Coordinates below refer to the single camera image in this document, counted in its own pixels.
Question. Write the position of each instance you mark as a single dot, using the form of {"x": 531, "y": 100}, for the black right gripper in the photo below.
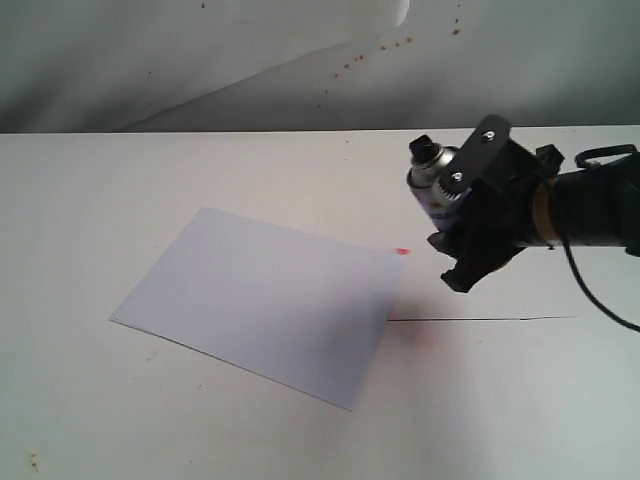
{"x": 493, "y": 176}

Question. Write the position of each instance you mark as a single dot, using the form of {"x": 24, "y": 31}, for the white polka dot spray can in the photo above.
{"x": 428, "y": 160}

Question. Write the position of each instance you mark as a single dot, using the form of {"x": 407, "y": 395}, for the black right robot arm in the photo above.
{"x": 597, "y": 204}

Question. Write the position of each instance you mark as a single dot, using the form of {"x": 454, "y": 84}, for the white paper sheet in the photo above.
{"x": 305, "y": 311}

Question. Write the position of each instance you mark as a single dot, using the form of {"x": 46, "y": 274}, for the white backdrop sheet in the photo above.
{"x": 167, "y": 66}

